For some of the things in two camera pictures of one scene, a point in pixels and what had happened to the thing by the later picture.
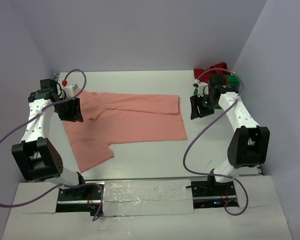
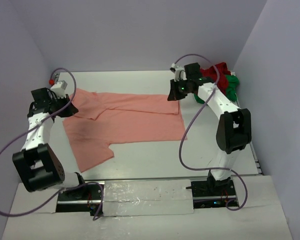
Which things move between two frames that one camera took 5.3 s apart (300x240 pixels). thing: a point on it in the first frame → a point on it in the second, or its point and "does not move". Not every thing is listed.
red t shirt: x=219 y=69 does not move
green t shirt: x=234 y=82 does not move
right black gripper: x=195 y=101 → x=174 y=95
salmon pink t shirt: x=111 y=118 does not move
